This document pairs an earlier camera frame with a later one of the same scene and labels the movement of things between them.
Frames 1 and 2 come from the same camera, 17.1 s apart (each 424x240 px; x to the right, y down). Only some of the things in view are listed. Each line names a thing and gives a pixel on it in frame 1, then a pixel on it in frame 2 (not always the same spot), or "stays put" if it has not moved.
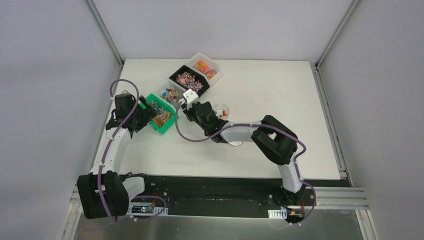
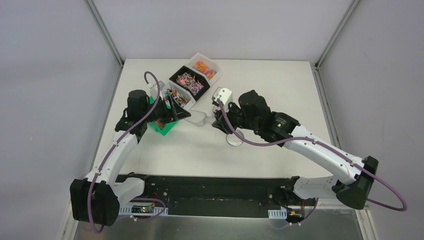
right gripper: [188, 112] → [229, 108]
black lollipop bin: [187, 78] stays put
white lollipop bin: [171, 92] stays put
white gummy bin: [203, 65] stays put
